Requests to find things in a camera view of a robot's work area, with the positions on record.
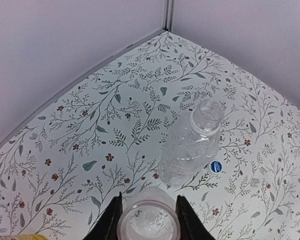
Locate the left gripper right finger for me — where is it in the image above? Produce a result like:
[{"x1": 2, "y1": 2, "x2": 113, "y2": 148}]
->
[{"x1": 176, "y1": 195, "x2": 215, "y2": 240}]

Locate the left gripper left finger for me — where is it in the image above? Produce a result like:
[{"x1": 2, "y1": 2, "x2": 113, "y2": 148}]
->
[{"x1": 83, "y1": 192, "x2": 123, "y2": 240}]

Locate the red cap water bottle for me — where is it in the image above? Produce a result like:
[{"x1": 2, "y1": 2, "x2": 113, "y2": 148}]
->
[{"x1": 117, "y1": 186, "x2": 181, "y2": 240}]

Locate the white blue bottle cap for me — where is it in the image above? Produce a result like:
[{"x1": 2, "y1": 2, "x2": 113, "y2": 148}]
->
[{"x1": 208, "y1": 160, "x2": 223, "y2": 175}]

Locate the clear plastic bottle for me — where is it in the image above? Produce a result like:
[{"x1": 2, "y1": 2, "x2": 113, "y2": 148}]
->
[{"x1": 158, "y1": 99, "x2": 224, "y2": 188}]

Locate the yellow juice bottle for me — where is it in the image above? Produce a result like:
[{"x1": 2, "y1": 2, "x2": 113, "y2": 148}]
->
[{"x1": 0, "y1": 234, "x2": 48, "y2": 240}]

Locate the floral table mat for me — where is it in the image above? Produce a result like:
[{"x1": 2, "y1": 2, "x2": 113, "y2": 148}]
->
[{"x1": 0, "y1": 32, "x2": 300, "y2": 240}]

